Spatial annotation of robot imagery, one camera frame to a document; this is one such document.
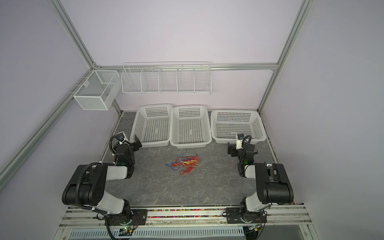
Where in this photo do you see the white vented cable duct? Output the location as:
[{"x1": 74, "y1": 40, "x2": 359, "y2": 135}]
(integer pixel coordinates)
[{"x1": 68, "y1": 226, "x2": 245, "y2": 240}]

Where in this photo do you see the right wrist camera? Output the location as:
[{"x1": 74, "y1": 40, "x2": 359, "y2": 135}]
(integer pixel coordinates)
[{"x1": 236, "y1": 134, "x2": 245, "y2": 150}]

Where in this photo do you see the white mesh wall box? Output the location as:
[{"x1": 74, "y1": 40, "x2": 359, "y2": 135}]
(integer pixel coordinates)
[{"x1": 74, "y1": 70, "x2": 122, "y2": 111}]

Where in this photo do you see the right white plastic basket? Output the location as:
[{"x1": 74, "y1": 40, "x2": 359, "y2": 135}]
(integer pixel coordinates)
[{"x1": 211, "y1": 110, "x2": 267, "y2": 144}]

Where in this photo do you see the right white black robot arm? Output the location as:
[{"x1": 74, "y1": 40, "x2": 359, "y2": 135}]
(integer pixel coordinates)
[{"x1": 223, "y1": 143, "x2": 294, "y2": 224}]

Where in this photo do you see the middle white plastic basket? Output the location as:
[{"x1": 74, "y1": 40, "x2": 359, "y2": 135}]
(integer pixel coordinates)
[{"x1": 170, "y1": 105, "x2": 212, "y2": 149}]

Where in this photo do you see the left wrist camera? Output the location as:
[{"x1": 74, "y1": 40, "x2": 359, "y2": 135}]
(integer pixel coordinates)
[{"x1": 115, "y1": 132, "x2": 128, "y2": 143}]

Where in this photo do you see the white wire wall shelf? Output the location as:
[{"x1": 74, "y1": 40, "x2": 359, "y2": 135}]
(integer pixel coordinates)
[{"x1": 121, "y1": 62, "x2": 212, "y2": 94}]

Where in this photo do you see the left white plastic basket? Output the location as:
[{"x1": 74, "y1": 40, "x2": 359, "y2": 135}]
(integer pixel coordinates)
[{"x1": 130, "y1": 104, "x2": 173, "y2": 148}]

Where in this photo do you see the white plastic basket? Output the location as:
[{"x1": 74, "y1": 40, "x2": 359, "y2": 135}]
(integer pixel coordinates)
[
  {"x1": 211, "y1": 110, "x2": 267, "y2": 144},
  {"x1": 130, "y1": 104, "x2": 173, "y2": 148},
  {"x1": 170, "y1": 105, "x2": 212, "y2": 149}
]

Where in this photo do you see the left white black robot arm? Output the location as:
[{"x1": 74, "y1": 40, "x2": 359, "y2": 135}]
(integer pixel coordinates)
[{"x1": 62, "y1": 132, "x2": 145, "y2": 226}]

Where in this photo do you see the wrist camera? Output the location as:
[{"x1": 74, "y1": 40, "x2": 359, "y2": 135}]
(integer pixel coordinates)
[
  {"x1": 115, "y1": 132, "x2": 128, "y2": 143},
  {"x1": 236, "y1": 134, "x2": 245, "y2": 150}
]

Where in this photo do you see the red cable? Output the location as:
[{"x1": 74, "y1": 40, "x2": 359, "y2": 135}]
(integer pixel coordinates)
[{"x1": 170, "y1": 155, "x2": 201, "y2": 176}]

